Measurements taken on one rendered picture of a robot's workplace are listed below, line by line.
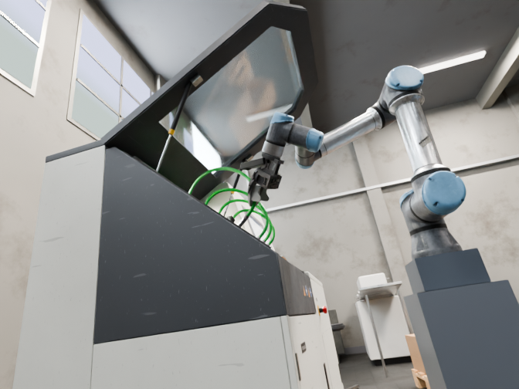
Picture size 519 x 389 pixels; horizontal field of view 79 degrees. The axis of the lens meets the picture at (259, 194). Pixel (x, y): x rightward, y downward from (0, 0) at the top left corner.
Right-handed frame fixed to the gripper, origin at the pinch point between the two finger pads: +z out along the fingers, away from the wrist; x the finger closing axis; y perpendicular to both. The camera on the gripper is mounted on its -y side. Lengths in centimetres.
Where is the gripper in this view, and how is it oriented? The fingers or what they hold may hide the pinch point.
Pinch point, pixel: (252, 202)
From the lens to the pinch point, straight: 121.1
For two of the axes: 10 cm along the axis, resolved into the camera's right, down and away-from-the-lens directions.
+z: -2.9, 9.2, 2.6
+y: 7.1, 3.9, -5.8
